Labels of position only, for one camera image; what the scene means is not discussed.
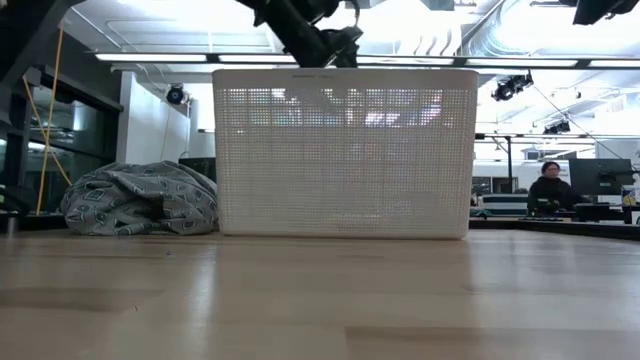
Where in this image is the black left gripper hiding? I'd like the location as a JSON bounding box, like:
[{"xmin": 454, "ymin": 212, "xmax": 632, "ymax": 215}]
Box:
[{"xmin": 319, "ymin": 24, "xmax": 365, "ymax": 69}]

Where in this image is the small black screen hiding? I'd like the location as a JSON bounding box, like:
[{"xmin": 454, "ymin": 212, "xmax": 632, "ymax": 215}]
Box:
[{"xmin": 178, "ymin": 157, "xmax": 218, "ymax": 182}]

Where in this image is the small black ceiling spotlight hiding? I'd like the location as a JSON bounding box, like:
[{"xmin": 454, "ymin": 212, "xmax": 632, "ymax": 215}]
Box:
[{"xmin": 543, "ymin": 119, "xmax": 572, "ymax": 135}]

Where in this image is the round black ceiling camera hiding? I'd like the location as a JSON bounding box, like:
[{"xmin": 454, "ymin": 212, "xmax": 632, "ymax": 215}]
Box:
[{"xmin": 165, "ymin": 83, "xmax": 187, "ymax": 106}]

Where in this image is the black metal frame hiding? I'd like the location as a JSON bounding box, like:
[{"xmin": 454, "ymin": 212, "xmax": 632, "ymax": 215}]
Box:
[{"xmin": 474, "ymin": 132, "xmax": 516, "ymax": 194}]

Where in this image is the striped blue white box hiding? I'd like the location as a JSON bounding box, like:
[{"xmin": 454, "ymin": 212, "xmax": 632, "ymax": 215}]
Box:
[{"xmin": 482, "ymin": 194, "xmax": 529, "ymax": 217}]

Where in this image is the long ceiling light strip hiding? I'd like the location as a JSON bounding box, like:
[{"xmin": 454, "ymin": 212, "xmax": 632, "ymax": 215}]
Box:
[{"xmin": 94, "ymin": 52, "xmax": 640, "ymax": 69}]

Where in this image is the yellow cord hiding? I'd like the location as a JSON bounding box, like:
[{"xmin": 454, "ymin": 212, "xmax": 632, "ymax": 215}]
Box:
[
  {"xmin": 35, "ymin": 24, "xmax": 66, "ymax": 217},
  {"xmin": 21, "ymin": 74, "xmax": 74, "ymax": 188}
]

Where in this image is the grey patterned cloth bundle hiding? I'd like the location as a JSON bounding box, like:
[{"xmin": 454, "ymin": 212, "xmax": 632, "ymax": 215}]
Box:
[{"xmin": 59, "ymin": 160, "xmax": 220, "ymax": 237}]

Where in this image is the black background table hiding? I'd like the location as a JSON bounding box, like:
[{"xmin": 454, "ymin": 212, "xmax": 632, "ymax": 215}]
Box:
[{"xmin": 468, "ymin": 215, "xmax": 640, "ymax": 242}]

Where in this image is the person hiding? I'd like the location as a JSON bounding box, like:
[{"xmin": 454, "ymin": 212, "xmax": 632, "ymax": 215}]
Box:
[{"xmin": 526, "ymin": 160, "xmax": 584, "ymax": 218}]

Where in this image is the white perforated plastic basket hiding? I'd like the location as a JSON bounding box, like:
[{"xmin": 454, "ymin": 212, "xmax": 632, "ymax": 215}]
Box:
[{"xmin": 211, "ymin": 68, "xmax": 480, "ymax": 240}]

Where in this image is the black computer monitor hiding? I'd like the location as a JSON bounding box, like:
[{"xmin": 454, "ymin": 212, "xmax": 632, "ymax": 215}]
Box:
[{"xmin": 568, "ymin": 157, "xmax": 635, "ymax": 196}]

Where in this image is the large black ceiling spotlight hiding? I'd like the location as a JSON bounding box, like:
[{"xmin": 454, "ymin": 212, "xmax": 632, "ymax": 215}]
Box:
[{"xmin": 491, "ymin": 72, "xmax": 535, "ymax": 102}]

